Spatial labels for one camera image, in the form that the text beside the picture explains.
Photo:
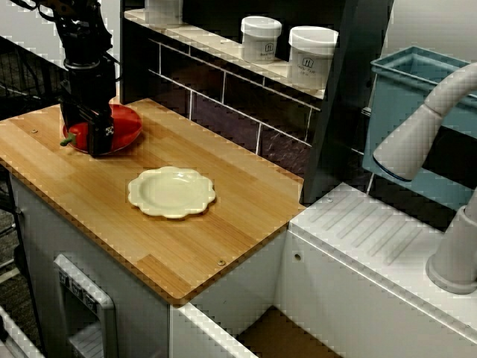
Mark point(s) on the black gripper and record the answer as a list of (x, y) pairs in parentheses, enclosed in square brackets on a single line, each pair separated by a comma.
[(87, 89)]

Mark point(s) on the red toy bell pepper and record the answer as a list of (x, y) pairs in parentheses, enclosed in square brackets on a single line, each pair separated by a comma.
[(80, 136)]

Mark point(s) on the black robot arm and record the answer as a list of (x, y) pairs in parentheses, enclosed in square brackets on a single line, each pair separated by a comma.
[(82, 33)]

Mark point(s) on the red round plate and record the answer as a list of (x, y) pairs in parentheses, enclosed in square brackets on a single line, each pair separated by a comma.
[(126, 127)]

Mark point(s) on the cream scalloped plate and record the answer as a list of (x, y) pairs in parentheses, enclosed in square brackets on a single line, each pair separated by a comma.
[(171, 192)]

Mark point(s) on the plain white plastic jar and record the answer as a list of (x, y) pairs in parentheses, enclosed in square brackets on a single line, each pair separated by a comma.
[(164, 11)]

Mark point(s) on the dark tile backsplash panel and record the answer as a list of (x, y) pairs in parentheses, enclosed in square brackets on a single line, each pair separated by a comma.
[(231, 100)]

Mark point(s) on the cream hutch shelf board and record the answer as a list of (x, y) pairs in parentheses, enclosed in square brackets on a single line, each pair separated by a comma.
[(208, 41)]

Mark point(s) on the white dispenser door panel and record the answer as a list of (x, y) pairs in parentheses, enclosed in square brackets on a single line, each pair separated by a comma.
[(83, 294)]

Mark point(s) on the white lidded jar with label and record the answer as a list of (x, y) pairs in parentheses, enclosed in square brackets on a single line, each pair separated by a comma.
[(261, 37), (313, 56)]

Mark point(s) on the white toy kitchen cabinet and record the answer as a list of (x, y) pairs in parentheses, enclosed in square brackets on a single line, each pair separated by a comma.
[(149, 317)]

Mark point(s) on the teal plastic bin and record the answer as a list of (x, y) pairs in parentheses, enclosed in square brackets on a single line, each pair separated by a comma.
[(391, 97)]

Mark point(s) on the white toy sink with drainboard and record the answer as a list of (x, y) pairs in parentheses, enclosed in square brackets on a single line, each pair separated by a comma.
[(354, 298)]

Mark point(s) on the grey toy faucet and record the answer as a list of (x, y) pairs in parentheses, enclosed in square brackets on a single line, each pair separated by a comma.
[(410, 141)]

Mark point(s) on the aluminium frame rail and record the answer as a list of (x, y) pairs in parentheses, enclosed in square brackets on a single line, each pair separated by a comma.
[(11, 335)]

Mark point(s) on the wide black hutch post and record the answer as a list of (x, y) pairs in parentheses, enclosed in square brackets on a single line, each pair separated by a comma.
[(346, 93)]

